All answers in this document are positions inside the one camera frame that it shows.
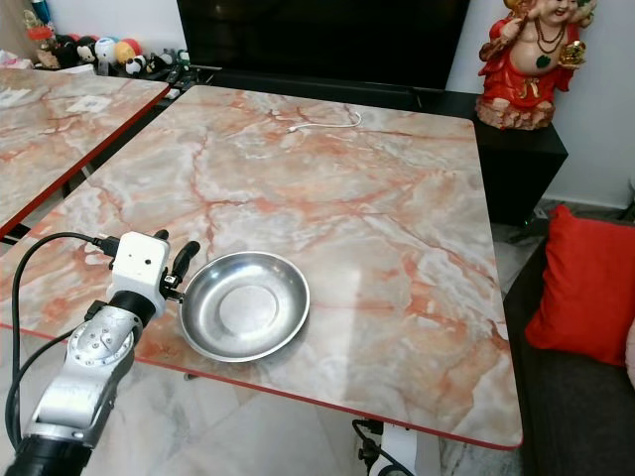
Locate round steel plate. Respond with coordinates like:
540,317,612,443
179,251,312,364

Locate small panda plush toy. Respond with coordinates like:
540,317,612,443
124,55,152,78

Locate orange and yellow plush ball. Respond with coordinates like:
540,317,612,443
116,38,144,62

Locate white and blue plush ball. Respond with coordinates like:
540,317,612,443
94,37,120,65

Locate black plush toy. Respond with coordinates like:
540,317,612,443
54,36,87,69

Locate black television screen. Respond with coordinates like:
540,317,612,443
176,0,471,91

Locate white table leg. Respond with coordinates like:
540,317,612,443
351,418,420,476

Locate red laughing Buddha statue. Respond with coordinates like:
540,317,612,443
475,0,597,132

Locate red cushion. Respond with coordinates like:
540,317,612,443
524,204,635,369

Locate dark grey sofa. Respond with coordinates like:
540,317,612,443
504,234,635,476

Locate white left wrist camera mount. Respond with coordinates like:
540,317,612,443
109,231,172,300

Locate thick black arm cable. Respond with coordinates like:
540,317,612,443
8,232,122,343

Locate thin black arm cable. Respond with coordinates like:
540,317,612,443
4,333,82,449

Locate white charging cable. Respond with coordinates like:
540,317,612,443
278,108,362,134

